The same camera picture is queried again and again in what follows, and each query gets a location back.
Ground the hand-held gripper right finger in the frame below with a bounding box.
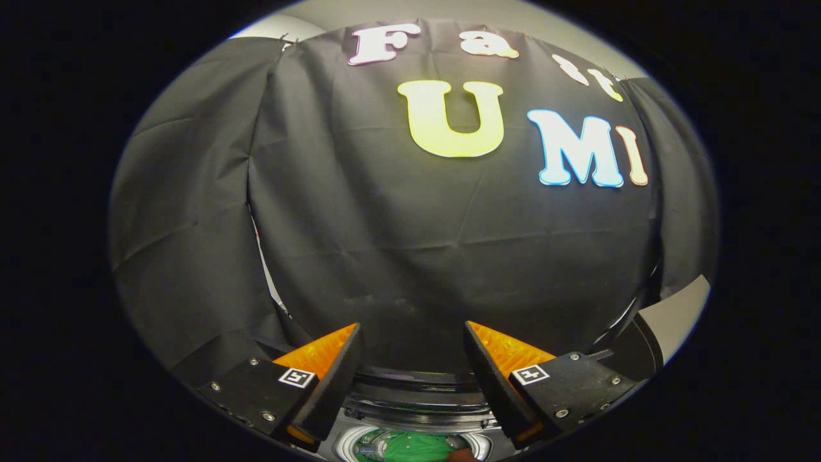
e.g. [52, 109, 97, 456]
[463, 321, 642, 450]

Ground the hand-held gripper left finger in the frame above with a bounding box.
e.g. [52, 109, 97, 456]
[196, 323, 363, 452]

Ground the grey washing machine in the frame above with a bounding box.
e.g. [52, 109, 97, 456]
[317, 391, 520, 462]

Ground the green polo shirt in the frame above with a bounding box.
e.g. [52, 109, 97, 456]
[359, 431, 472, 462]

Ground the black backdrop cloth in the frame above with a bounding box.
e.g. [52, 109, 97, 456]
[108, 18, 719, 386]

